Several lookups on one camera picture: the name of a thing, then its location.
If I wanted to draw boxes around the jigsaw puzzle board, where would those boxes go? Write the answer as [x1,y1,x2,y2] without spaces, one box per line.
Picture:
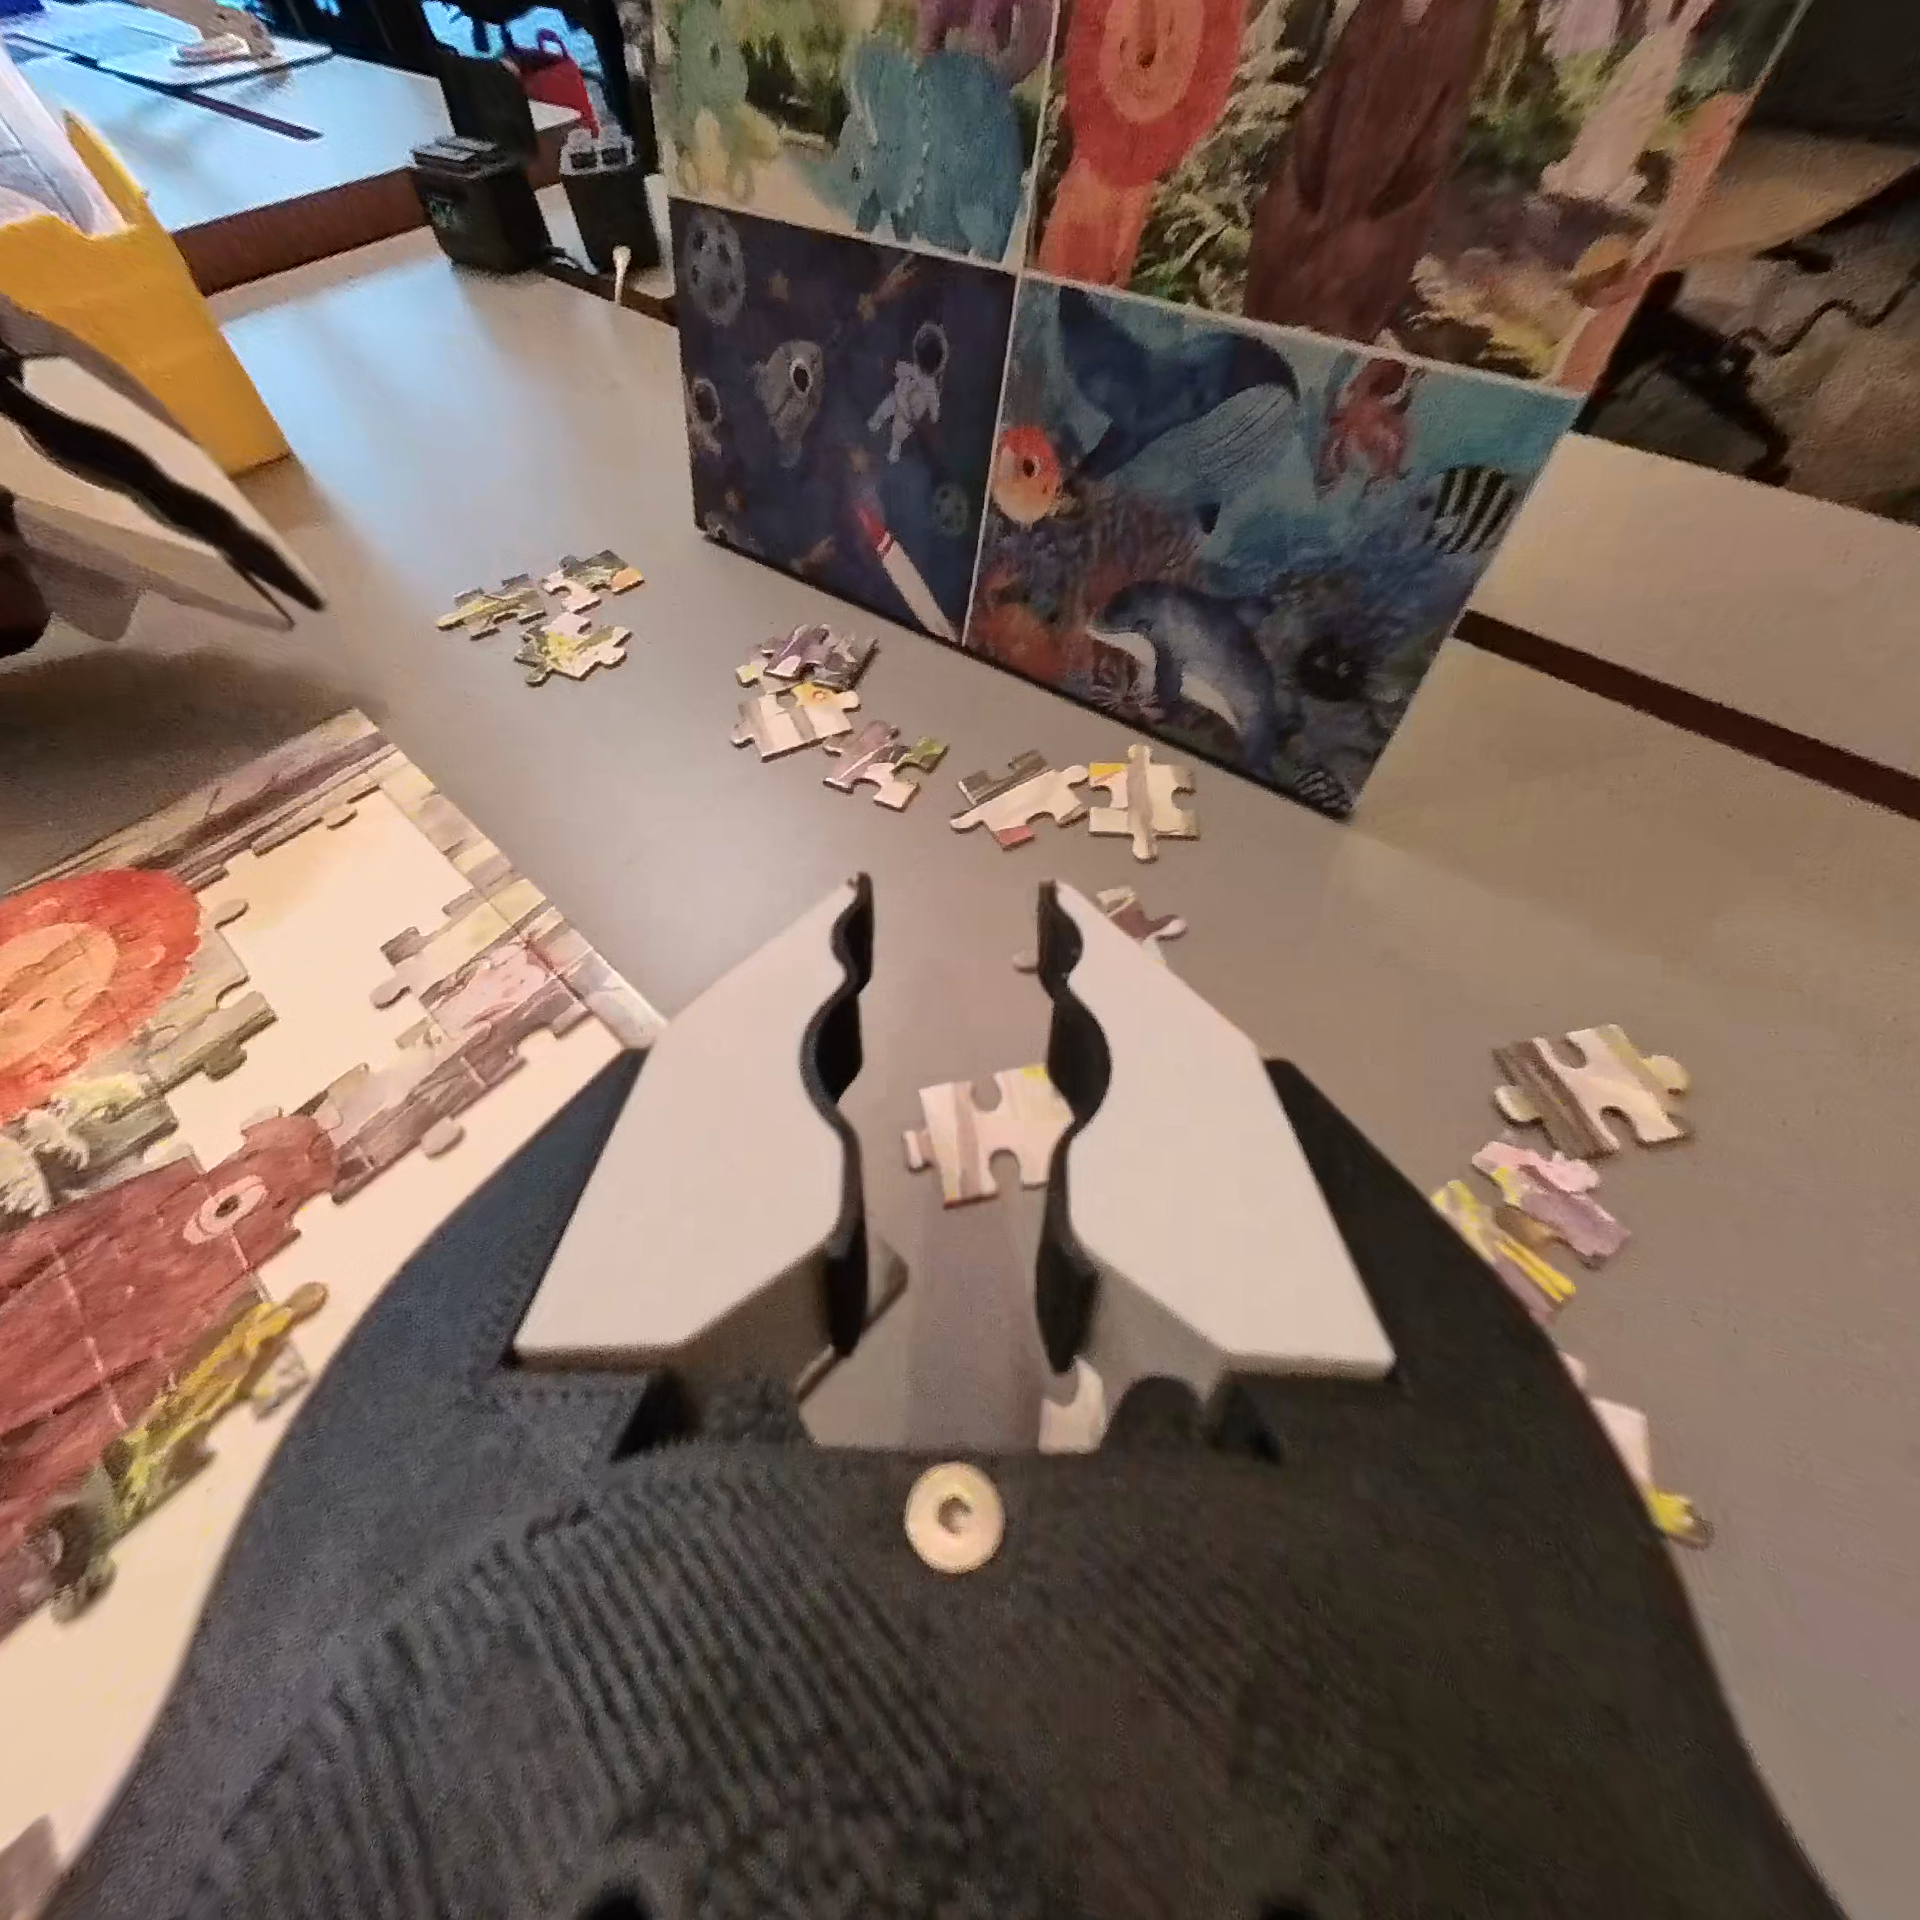
[0,708,669,1636]

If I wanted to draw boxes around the scattered loose puzzle pieces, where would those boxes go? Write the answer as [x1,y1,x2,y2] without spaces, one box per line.
[516,545,1712,1548]

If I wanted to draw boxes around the yellow cardboard box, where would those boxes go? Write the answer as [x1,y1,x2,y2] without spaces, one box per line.
[0,111,290,472]

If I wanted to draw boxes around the illustrated puzzle box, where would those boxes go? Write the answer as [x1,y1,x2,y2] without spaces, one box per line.
[652,0,1840,819]

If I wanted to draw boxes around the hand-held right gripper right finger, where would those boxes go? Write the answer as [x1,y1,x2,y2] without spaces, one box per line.
[1032,883,1401,1430]

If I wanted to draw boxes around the black device with cable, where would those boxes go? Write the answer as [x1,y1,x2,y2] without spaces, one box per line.
[557,127,662,299]

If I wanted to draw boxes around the white striped puzzle piece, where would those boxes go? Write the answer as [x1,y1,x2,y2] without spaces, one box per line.
[904,1064,1078,1207]

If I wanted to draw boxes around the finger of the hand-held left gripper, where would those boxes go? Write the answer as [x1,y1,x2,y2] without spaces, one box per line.
[0,397,296,645]
[0,295,326,617]

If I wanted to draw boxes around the black battery charger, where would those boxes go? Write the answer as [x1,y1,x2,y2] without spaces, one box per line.
[412,135,549,273]

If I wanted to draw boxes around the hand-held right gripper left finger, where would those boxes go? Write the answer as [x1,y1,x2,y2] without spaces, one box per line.
[514,873,912,1408]

